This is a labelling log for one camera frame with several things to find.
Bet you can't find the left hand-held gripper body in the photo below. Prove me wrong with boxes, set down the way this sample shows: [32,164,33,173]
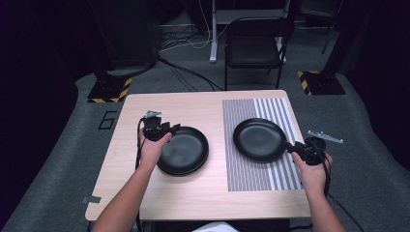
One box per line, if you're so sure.
[142,110,174,142]

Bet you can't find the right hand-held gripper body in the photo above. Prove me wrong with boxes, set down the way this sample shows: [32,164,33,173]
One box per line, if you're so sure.
[294,130,344,166]

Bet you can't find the black plate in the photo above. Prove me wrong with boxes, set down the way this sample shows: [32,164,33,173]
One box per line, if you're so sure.
[158,151,210,177]
[232,117,289,163]
[157,126,210,173]

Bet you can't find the person's left hand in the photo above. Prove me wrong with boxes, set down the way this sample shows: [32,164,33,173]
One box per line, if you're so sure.
[138,130,174,169]

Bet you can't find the person's right hand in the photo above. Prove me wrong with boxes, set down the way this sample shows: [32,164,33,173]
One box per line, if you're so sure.
[291,152,334,196]

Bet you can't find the grey striped placemat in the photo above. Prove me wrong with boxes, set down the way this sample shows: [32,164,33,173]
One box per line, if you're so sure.
[221,97,305,193]

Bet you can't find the black stand with striped base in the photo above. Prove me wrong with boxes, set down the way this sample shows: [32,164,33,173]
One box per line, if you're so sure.
[84,0,133,104]
[296,0,354,97]

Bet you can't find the grey tape piece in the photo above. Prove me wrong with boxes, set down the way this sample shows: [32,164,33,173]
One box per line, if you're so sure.
[81,195,103,205]

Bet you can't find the dark cabinet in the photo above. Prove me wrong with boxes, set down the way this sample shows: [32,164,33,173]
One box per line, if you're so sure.
[86,0,163,71]

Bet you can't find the dark curtain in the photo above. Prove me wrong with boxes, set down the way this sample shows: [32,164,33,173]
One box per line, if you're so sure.
[0,0,98,223]
[346,0,410,172]

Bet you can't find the black folding chair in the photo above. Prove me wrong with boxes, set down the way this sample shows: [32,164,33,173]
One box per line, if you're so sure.
[223,16,296,92]

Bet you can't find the person's white shirt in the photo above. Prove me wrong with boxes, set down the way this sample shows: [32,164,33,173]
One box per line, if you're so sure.
[191,221,241,232]

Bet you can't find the thin black stand leg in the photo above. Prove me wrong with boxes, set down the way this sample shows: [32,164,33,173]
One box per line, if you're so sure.
[320,17,337,55]

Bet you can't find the left hand-held gripper cable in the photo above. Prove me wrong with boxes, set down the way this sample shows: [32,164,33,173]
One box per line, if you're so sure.
[134,117,147,232]

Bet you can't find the hand-held gripper cable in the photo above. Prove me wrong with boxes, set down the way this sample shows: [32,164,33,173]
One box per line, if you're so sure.
[134,117,147,232]
[289,140,367,232]

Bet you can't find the right hand-held gripper cable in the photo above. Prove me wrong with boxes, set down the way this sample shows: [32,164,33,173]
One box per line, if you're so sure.
[289,140,367,232]

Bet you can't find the thick black floor cable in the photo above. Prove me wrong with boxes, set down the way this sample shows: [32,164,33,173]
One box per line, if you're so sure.
[156,55,224,93]

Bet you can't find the white floor cables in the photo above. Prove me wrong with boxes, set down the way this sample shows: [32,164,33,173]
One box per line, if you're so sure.
[158,0,228,54]

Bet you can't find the white desk frame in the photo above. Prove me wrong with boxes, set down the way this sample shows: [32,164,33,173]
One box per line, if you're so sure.
[209,0,292,64]

